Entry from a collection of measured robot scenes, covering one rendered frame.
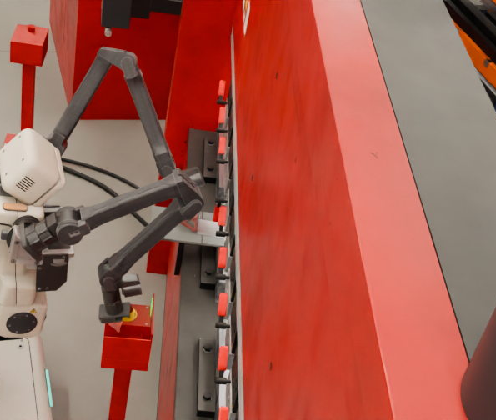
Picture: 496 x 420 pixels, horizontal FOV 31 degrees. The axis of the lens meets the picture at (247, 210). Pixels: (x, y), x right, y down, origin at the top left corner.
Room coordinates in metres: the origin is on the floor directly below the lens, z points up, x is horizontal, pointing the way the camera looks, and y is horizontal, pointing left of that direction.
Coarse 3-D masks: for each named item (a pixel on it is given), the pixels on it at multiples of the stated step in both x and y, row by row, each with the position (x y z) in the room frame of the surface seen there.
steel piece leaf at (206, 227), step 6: (198, 222) 2.49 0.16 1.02; (204, 222) 2.53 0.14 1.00; (210, 222) 2.53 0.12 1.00; (216, 222) 2.54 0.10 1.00; (198, 228) 2.49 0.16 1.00; (204, 228) 2.49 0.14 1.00; (210, 228) 2.50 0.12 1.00; (216, 228) 2.51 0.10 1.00; (204, 234) 2.46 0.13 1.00; (210, 234) 2.47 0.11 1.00
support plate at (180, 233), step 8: (160, 208) 2.55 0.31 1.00; (152, 216) 2.50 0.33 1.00; (200, 216) 2.56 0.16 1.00; (208, 216) 2.57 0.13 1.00; (192, 224) 2.50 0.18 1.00; (176, 232) 2.44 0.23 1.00; (184, 232) 2.45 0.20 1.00; (192, 232) 2.46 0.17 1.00; (168, 240) 2.40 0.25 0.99; (176, 240) 2.40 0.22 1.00; (184, 240) 2.41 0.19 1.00; (192, 240) 2.42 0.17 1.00; (200, 240) 2.43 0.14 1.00; (208, 240) 2.44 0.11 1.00; (216, 240) 2.44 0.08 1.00
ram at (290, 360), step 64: (256, 0) 2.68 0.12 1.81; (256, 64) 2.36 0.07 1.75; (256, 128) 2.09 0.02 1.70; (256, 192) 1.85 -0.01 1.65; (256, 256) 1.65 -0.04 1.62; (320, 256) 1.11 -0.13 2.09; (256, 320) 1.47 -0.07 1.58; (320, 320) 1.01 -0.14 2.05; (256, 384) 1.31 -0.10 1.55; (320, 384) 0.91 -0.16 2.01
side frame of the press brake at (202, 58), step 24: (192, 0) 3.32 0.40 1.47; (216, 0) 3.34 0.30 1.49; (192, 24) 3.33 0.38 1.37; (216, 24) 3.34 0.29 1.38; (192, 48) 3.33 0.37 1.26; (216, 48) 3.34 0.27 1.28; (192, 72) 3.33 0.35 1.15; (216, 72) 3.35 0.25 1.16; (192, 96) 3.33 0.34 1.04; (216, 96) 3.35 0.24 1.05; (168, 120) 3.32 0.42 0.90; (192, 120) 3.34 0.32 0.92; (216, 120) 3.35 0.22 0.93; (168, 144) 3.32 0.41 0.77
